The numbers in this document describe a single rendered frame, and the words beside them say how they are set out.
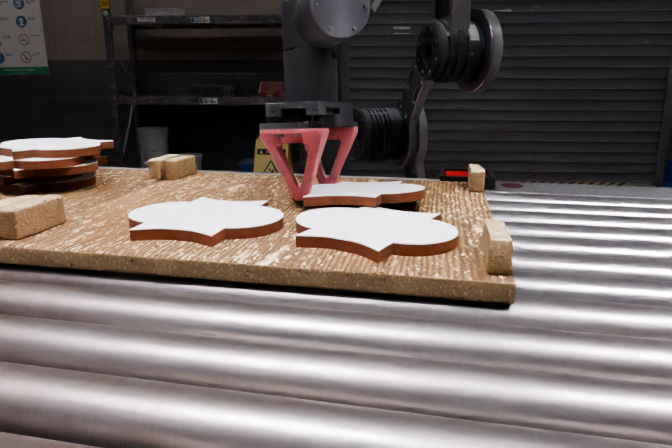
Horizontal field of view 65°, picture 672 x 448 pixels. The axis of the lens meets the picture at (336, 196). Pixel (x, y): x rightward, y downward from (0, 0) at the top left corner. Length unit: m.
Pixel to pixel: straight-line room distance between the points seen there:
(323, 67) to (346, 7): 0.08
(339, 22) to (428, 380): 0.32
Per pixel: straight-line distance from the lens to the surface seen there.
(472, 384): 0.29
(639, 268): 0.49
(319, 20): 0.48
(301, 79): 0.55
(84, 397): 0.30
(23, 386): 0.32
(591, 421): 0.29
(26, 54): 6.33
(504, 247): 0.37
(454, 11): 1.31
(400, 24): 5.24
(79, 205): 0.62
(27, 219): 0.51
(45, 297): 0.43
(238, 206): 0.51
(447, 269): 0.38
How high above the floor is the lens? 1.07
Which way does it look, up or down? 13 degrees down
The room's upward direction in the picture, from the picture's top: straight up
